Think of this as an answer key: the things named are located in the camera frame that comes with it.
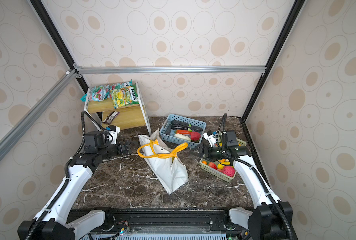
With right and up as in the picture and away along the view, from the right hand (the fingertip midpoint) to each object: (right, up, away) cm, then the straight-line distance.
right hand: (196, 153), depth 75 cm
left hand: (-32, +6, 0) cm, 33 cm away
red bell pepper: (+2, +8, +28) cm, 29 cm away
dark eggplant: (-7, +16, +37) cm, 40 cm away
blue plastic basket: (-17, +11, +33) cm, 39 cm away
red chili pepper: (-6, +11, +32) cm, 35 cm away
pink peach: (+19, -10, +7) cm, 22 cm away
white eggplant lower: (-7, +7, +28) cm, 29 cm away
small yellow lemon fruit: (+16, -10, +14) cm, 23 cm away
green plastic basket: (+14, -13, +8) cm, 20 cm away
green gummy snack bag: (-53, +32, +6) cm, 62 cm away
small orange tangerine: (+6, -7, +13) cm, 16 cm away
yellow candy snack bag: (-41, +30, +4) cm, 51 cm away
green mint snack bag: (-34, +33, +8) cm, 48 cm away
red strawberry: (+11, -9, +14) cm, 20 cm away
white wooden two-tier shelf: (-46, +21, +26) cm, 57 cm away
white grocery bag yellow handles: (-17, -5, +4) cm, 19 cm away
